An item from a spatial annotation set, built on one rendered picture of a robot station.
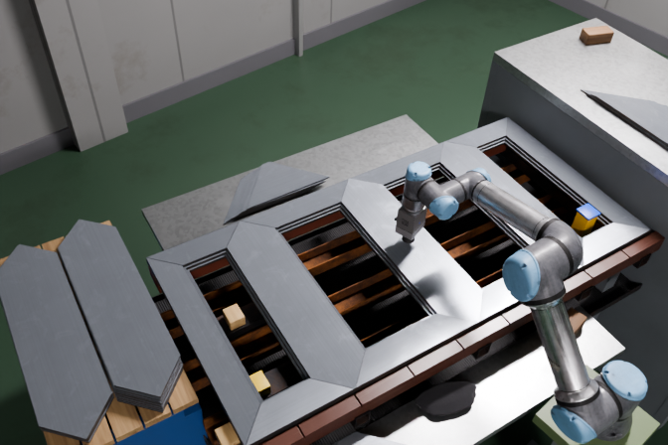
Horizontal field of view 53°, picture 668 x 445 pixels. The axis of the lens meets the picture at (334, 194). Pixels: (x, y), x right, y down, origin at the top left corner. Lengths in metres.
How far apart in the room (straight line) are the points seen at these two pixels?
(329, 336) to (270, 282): 0.27
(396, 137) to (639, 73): 1.00
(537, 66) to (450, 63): 1.98
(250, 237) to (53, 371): 0.72
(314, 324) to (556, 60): 1.53
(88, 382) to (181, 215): 0.76
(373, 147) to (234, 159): 1.29
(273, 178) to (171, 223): 0.42
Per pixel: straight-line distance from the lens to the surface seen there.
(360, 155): 2.71
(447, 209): 1.96
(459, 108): 4.34
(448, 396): 2.09
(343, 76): 4.52
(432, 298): 2.12
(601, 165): 2.65
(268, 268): 2.16
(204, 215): 2.48
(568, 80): 2.80
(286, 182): 2.53
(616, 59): 3.02
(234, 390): 1.92
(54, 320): 2.16
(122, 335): 2.07
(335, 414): 1.90
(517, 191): 2.53
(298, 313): 2.05
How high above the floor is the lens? 2.50
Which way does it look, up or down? 44 degrees down
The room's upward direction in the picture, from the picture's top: 2 degrees clockwise
